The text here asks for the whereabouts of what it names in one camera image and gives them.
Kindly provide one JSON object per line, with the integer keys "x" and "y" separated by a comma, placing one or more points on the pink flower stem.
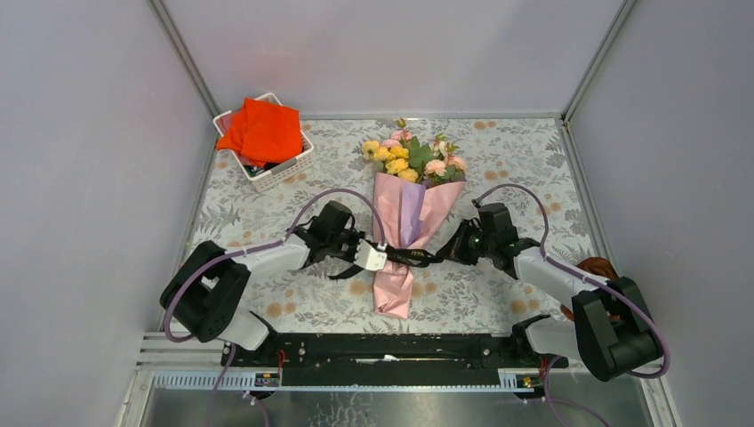
{"x": 400, "y": 137}

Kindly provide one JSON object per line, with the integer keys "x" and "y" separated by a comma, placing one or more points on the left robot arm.
{"x": 205, "y": 294}

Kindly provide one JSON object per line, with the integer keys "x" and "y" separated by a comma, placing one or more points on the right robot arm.
{"x": 611, "y": 331}

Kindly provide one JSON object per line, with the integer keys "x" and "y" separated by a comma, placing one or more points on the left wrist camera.
{"x": 369, "y": 257}

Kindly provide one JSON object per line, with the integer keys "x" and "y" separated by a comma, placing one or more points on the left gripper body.
{"x": 343, "y": 245}

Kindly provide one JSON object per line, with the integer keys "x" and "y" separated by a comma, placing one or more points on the floral table cloth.
{"x": 519, "y": 162}

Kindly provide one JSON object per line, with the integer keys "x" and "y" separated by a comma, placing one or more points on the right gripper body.
{"x": 485, "y": 243}

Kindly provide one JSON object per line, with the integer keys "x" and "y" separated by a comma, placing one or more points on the orange cloth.
{"x": 263, "y": 132}

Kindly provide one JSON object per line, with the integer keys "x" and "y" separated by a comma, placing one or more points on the brown cloth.
{"x": 598, "y": 266}

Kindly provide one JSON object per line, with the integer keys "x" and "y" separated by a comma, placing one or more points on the yellow flower stem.
{"x": 390, "y": 157}

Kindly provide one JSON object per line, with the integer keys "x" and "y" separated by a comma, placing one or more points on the pink white rose stems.
{"x": 434, "y": 163}

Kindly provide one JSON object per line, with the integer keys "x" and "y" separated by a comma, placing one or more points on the white plastic basket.
{"x": 266, "y": 177}

